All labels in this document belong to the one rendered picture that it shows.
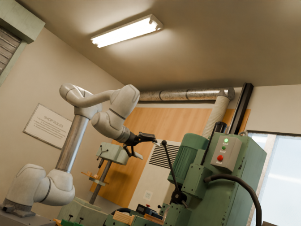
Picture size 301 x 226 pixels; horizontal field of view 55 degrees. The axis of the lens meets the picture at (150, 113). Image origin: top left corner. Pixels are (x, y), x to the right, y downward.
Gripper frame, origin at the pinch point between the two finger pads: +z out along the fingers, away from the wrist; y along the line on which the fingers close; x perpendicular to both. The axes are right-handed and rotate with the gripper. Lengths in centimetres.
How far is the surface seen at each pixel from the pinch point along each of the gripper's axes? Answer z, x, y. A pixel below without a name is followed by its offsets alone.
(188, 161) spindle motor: 17.5, -8.1, 13.1
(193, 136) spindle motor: 16.0, 3.6, 21.9
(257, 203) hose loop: 10, -52, 40
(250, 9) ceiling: 41, 100, 98
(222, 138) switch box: 7.2, -16.1, 39.7
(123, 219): -8.7, -35.7, -19.1
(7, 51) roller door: -41, 262, -154
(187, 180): 4.9, -27.2, 14.7
